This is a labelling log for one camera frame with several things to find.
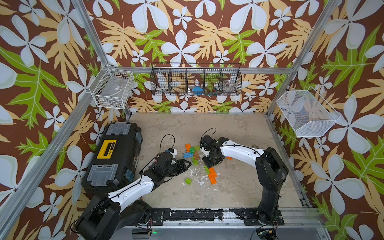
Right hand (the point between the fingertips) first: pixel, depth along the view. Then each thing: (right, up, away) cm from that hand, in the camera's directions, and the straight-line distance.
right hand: (206, 164), depth 90 cm
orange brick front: (-12, +9, +9) cm, 17 cm away
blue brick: (-12, +4, +6) cm, 14 cm away
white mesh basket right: (+56, +29, -8) cm, 64 cm away
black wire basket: (-8, +55, +8) cm, 56 cm away
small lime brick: (-11, -8, -6) cm, 15 cm away
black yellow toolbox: (-48, +4, -15) cm, 51 cm away
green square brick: (-9, +8, +6) cm, 13 cm away
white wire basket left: (-55, +45, -4) cm, 72 cm away
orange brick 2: (+3, -7, -4) cm, 8 cm away
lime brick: (0, -3, -1) cm, 4 cm away
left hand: (-10, +2, -7) cm, 13 cm away
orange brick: (+3, -4, -2) cm, 5 cm away
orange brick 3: (+7, +9, -27) cm, 30 cm away
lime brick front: (-7, 0, +3) cm, 8 cm away
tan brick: (-6, +4, +5) cm, 9 cm away
